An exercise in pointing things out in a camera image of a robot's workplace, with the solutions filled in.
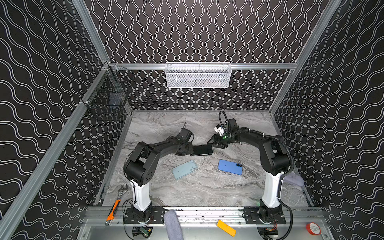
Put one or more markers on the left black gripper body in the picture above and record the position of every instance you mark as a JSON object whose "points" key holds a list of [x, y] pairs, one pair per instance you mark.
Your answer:
{"points": [[186, 150]]}

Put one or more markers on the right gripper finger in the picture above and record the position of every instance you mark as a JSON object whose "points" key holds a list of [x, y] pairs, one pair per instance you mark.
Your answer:
{"points": [[219, 145], [213, 139]]}

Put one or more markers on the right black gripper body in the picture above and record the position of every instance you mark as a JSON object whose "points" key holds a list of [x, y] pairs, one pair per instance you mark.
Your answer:
{"points": [[219, 141]]}

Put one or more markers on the black phone case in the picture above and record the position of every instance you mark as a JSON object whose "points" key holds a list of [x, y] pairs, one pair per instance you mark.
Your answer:
{"points": [[202, 153]]}

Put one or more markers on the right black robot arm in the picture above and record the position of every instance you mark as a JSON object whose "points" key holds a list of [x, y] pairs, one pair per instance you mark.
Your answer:
{"points": [[275, 156]]}

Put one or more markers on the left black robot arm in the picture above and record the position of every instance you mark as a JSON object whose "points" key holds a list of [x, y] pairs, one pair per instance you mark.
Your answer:
{"points": [[139, 168]]}

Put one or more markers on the light green phone case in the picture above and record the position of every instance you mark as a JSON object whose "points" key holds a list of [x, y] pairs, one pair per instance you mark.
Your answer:
{"points": [[184, 169]]}

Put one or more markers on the blue phone case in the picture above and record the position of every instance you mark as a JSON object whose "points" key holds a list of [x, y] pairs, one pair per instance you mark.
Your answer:
{"points": [[230, 167]]}

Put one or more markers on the purple grey cloth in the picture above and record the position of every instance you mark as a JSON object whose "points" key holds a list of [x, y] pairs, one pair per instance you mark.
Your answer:
{"points": [[295, 180]]}

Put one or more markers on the grey cloth roll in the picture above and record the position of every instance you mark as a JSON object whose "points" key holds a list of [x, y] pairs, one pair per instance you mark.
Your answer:
{"points": [[173, 226]]}

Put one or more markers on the yellow block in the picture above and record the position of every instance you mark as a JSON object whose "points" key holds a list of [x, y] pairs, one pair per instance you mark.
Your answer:
{"points": [[226, 228]]}

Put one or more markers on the red tape roll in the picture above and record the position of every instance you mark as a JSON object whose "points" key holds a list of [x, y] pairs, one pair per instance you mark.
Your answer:
{"points": [[313, 229]]}

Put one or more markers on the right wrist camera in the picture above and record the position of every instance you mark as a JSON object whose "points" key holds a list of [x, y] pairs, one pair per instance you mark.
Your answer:
{"points": [[220, 130]]}

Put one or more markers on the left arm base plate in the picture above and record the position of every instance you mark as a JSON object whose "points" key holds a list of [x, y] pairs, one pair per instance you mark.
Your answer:
{"points": [[152, 215]]}

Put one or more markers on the white wire basket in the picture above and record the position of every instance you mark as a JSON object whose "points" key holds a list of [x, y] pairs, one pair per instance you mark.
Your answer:
{"points": [[195, 75]]}

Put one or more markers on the orange handled wrench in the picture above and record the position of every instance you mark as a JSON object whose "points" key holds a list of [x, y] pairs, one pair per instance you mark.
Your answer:
{"points": [[122, 190]]}

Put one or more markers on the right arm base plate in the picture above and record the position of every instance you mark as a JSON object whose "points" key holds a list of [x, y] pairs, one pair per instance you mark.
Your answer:
{"points": [[263, 216]]}

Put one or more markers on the black wire basket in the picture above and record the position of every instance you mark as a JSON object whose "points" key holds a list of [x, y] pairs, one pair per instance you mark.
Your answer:
{"points": [[109, 99]]}

